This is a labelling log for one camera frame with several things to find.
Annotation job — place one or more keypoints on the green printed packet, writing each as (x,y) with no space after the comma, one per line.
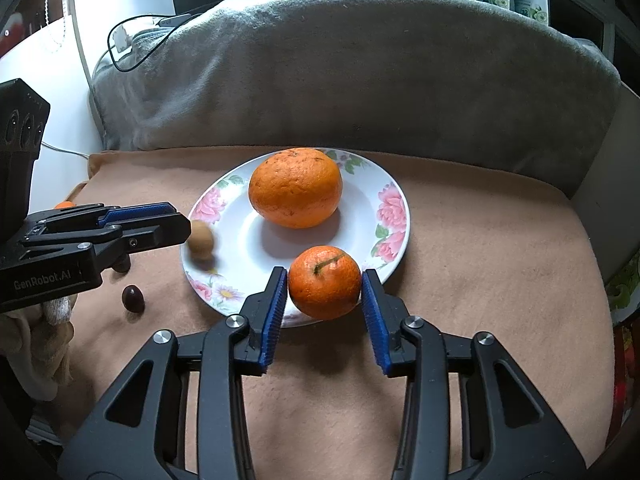
(624,290)

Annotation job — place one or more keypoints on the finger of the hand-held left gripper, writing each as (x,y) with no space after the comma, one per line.
(135,211)
(155,232)

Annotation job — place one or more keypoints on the grey fleece blanket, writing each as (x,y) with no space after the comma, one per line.
(375,75)

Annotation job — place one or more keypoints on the white floral plate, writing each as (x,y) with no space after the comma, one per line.
(260,255)

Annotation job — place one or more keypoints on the small mandarin with stem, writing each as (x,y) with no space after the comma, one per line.
(324,285)

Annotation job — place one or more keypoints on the red packet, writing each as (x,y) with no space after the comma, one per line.
(627,380)

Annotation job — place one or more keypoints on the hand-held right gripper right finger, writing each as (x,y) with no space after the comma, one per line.
(376,325)

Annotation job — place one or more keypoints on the dark purple plum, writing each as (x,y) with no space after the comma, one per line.
(133,298)

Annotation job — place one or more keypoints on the white charger plug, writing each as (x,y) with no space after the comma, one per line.
(120,40)

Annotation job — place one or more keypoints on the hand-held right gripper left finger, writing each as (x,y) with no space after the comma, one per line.
(270,325)

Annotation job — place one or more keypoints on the large rough orange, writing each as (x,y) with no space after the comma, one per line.
(295,187)

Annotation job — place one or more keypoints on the person's left hand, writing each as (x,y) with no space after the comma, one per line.
(57,309)

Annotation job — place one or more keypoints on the round brown fruit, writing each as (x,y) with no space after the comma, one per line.
(201,242)

